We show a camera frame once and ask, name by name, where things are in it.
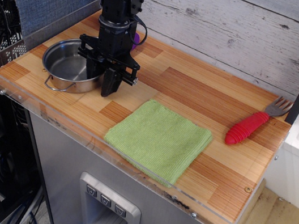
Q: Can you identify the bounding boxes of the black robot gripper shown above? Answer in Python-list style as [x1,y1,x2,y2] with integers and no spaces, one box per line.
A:
[78,17,140,97]

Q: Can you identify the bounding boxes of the stainless steel pan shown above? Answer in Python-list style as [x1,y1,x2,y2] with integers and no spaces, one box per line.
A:
[42,39,103,94]

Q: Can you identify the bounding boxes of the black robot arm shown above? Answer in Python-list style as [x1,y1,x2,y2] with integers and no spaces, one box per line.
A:
[79,0,145,97]

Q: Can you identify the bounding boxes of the green cloth napkin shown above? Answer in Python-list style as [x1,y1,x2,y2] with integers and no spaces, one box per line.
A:
[104,99,212,188]

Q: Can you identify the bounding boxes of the purple toy eggplant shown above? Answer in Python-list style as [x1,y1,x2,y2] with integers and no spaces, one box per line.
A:
[131,33,140,50]

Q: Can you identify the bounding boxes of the clear acrylic table guard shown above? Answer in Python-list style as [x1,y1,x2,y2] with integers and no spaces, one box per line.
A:
[0,13,290,224]

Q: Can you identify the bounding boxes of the toy fridge water dispenser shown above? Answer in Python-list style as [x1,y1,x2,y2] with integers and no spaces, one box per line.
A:
[79,172,142,224]

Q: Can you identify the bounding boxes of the red handled fork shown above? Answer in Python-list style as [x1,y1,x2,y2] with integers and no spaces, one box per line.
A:
[224,96,293,145]

